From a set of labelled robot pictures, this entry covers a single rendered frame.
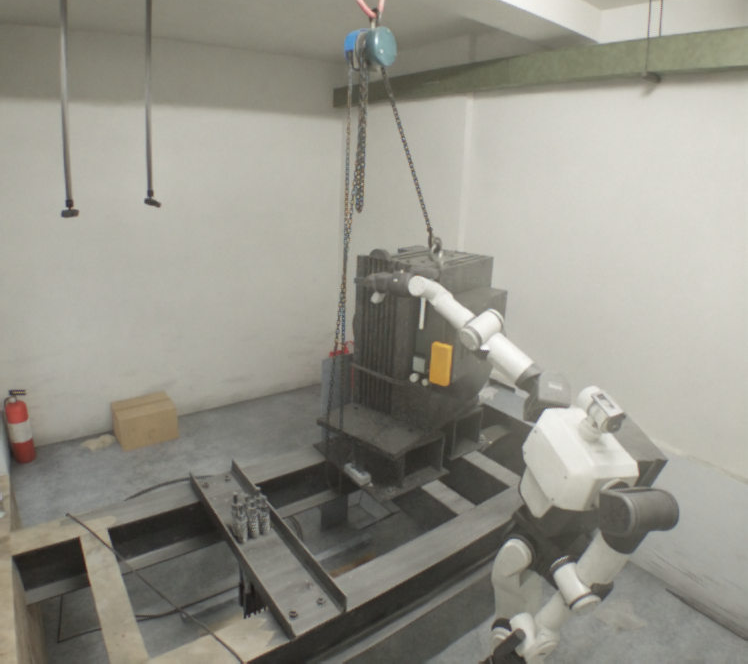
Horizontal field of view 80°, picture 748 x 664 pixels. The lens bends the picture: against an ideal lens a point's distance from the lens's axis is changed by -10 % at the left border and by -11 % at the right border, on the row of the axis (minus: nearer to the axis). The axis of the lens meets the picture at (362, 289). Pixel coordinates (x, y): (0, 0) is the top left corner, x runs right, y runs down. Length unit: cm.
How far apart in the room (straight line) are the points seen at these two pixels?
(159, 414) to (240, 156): 204
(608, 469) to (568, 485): 10
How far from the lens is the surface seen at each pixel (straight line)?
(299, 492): 254
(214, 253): 402
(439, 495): 225
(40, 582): 237
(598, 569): 138
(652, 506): 128
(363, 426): 222
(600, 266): 286
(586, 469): 129
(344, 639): 199
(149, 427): 390
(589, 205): 288
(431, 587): 216
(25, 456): 403
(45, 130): 376
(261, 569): 189
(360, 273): 221
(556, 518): 142
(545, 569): 160
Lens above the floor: 198
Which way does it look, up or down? 14 degrees down
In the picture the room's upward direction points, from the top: 2 degrees clockwise
